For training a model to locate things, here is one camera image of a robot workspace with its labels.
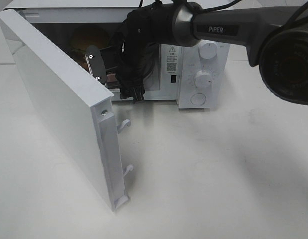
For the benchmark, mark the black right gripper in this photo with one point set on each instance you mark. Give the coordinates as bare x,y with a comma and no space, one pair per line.
131,57

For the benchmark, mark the pink round plate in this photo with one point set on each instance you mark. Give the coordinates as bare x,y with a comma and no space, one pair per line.
111,79

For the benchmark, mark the white round door button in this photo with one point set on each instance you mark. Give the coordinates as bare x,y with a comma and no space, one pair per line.
198,99

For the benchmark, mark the white round knob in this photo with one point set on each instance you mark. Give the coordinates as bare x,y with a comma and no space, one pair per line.
203,79
207,50

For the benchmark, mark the burger with lettuce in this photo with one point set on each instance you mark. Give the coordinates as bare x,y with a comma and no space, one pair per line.
82,38

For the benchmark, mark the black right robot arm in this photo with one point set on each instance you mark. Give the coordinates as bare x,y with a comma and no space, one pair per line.
275,38

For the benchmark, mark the white warning label sticker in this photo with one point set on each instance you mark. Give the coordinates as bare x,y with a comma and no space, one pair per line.
172,55

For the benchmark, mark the white microwave oven body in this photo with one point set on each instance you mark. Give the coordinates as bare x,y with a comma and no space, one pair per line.
191,76

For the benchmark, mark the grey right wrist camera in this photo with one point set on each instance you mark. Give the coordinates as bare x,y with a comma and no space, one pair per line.
96,64

